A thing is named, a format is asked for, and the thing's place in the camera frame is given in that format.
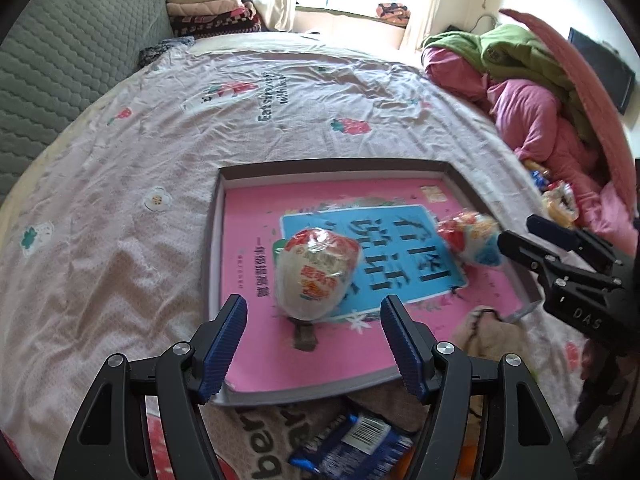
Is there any snack ball blue label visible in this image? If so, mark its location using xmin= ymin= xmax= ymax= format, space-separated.
xmin=436 ymin=211 xmax=503 ymax=267

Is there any green garment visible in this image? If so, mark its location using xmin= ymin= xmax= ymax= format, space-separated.
xmin=422 ymin=24 xmax=597 ymax=142

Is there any printed bed sheet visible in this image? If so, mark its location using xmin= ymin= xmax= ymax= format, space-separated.
xmin=0 ymin=31 xmax=601 ymax=480

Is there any small brown block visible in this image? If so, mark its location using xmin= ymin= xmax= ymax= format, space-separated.
xmin=292 ymin=322 xmax=319 ymax=352

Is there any red white snack bag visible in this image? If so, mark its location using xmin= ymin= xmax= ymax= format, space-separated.
xmin=542 ymin=180 xmax=582 ymax=222

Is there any dark blue patterned cloth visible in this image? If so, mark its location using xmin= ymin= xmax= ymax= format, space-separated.
xmin=139 ymin=36 xmax=197 ymax=67

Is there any pink quilted blanket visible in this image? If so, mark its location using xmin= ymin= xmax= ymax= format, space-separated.
xmin=500 ymin=8 xmax=640 ymax=241

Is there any black flat screen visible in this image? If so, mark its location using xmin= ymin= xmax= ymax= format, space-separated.
xmin=567 ymin=27 xmax=637 ymax=116

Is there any dark pink cloth bundle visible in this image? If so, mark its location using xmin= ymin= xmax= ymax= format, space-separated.
xmin=422 ymin=47 xmax=497 ymax=107

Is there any pink fleece garment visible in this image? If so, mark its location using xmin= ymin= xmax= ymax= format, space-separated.
xmin=487 ymin=79 xmax=608 ymax=201

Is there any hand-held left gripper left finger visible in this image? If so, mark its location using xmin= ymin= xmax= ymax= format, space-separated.
xmin=52 ymin=294 xmax=249 ymax=480

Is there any grey quilted headboard cover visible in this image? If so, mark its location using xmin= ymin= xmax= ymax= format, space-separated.
xmin=0 ymin=0 xmax=176 ymax=201

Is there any folded patterned cloth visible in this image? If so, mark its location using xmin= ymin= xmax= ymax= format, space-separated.
xmin=376 ymin=2 xmax=412 ymax=26

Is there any beige drawstring pouch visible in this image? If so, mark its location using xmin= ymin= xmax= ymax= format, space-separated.
xmin=447 ymin=304 xmax=541 ymax=396

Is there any pink shallow cardboard box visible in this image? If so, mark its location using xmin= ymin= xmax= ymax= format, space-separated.
xmin=207 ymin=158 xmax=543 ymax=407

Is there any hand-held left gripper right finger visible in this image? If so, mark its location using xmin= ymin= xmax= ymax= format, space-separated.
xmin=380 ymin=294 xmax=581 ymax=480

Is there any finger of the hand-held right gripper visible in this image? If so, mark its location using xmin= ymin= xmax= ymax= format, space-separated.
xmin=497 ymin=229 xmax=622 ymax=292
xmin=526 ymin=214 xmax=627 ymax=267

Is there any snack ball red label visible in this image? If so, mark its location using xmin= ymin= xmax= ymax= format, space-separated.
xmin=274 ymin=226 xmax=362 ymax=321

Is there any folded dark patterned blanket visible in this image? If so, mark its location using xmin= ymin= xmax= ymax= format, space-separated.
xmin=170 ymin=10 xmax=264 ymax=39

